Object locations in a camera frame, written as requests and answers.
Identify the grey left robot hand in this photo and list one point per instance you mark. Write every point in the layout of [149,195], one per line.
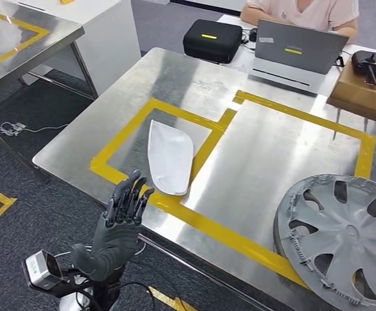
[113,249]

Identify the white curved plastic part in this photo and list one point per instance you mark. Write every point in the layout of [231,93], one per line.
[170,159]

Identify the yellow workbench tape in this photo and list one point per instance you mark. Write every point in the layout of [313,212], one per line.
[207,154]

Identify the steel workbench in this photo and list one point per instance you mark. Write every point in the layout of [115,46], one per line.
[272,163]

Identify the white cabinet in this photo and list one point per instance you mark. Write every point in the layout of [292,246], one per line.
[113,38]

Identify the steel side table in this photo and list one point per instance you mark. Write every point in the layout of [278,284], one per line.
[45,47]

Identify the yellow side table tape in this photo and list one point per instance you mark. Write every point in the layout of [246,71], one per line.
[23,45]

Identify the black zip case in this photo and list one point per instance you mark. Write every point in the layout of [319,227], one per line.
[211,47]

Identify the black computer mouse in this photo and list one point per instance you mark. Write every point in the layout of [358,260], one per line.
[254,35]

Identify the grey wheel hubcap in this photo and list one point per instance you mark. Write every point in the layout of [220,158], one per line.
[346,236]

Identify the grey laptop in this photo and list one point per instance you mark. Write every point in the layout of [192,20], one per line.
[298,49]

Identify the person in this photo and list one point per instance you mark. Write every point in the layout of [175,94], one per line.
[311,15]

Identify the brown cardboard box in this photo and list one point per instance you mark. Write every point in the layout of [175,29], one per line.
[353,94]

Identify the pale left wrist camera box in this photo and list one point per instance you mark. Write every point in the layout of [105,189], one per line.
[40,268]

